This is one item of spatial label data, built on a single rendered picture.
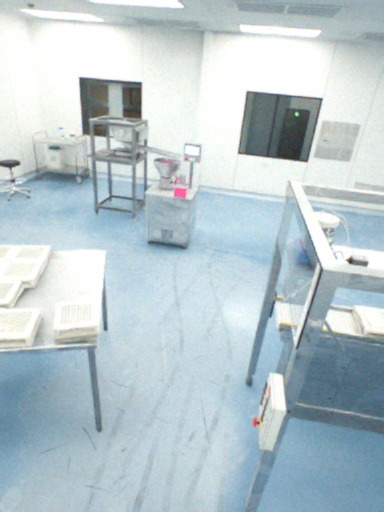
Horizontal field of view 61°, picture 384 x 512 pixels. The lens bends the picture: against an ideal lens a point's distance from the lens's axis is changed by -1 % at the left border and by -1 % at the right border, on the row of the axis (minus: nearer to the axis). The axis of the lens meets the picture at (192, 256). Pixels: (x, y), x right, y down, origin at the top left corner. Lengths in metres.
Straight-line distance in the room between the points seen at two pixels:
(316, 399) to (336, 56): 5.71
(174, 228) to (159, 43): 3.82
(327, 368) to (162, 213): 2.92
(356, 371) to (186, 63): 5.93
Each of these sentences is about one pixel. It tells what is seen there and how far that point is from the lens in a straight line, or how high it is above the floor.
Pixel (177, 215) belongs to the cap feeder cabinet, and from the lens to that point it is 4.44.
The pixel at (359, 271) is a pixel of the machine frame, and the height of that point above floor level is 1.68.
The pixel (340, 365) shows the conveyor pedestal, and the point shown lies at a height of 0.60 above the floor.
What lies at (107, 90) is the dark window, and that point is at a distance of 7.49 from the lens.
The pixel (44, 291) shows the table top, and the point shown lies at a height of 0.83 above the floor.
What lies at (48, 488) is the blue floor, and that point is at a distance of 2.50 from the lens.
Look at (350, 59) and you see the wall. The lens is 7.01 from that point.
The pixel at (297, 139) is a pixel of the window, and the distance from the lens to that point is 6.97.
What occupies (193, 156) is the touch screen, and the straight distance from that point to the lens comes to 4.58.
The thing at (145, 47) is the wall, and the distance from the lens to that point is 7.21.
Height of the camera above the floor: 2.18
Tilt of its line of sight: 29 degrees down
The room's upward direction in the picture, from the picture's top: 5 degrees clockwise
